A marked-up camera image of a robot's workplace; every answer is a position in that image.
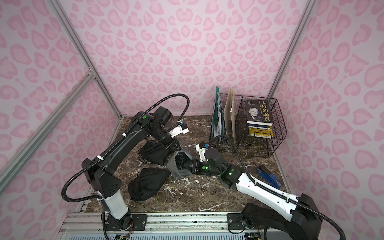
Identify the green file folder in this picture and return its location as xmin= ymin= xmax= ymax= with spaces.
xmin=211 ymin=87 xmax=227 ymax=137

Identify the grey hair dryer pouch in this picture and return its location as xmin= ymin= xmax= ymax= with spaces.
xmin=166 ymin=148 xmax=194 ymax=180

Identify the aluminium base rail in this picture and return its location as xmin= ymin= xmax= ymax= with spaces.
xmin=56 ymin=209 xmax=319 ymax=240

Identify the yellow striped book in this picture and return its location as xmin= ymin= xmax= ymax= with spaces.
xmin=249 ymin=126 xmax=274 ymax=139

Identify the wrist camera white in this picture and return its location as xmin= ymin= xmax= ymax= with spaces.
xmin=195 ymin=143 xmax=209 ymax=162
xmin=169 ymin=122 xmax=189 ymax=138

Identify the black wire file rack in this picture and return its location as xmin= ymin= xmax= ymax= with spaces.
xmin=210 ymin=93 xmax=287 ymax=158

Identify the beige file folder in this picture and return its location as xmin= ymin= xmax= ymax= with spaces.
xmin=224 ymin=88 xmax=236 ymax=142

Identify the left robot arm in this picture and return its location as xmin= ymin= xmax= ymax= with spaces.
xmin=61 ymin=93 xmax=190 ymax=221

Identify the black portrait book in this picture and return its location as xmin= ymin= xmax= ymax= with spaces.
xmin=245 ymin=99 xmax=273 ymax=126

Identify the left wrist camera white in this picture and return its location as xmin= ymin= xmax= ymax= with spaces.
xmin=169 ymin=122 xmax=189 ymax=138

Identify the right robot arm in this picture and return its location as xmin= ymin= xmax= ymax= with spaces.
xmin=191 ymin=143 xmax=346 ymax=240

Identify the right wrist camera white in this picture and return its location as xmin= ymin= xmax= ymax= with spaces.
xmin=195 ymin=143 xmax=209 ymax=162

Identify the dark green hair dryer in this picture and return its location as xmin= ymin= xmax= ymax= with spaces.
xmin=175 ymin=152 xmax=193 ymax=176

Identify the black pouch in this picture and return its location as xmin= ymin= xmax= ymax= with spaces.
xmin=129 ymin=168 xmax=171 ymax=202
xmin=138 ymin=142 xmax=178 ymax=167

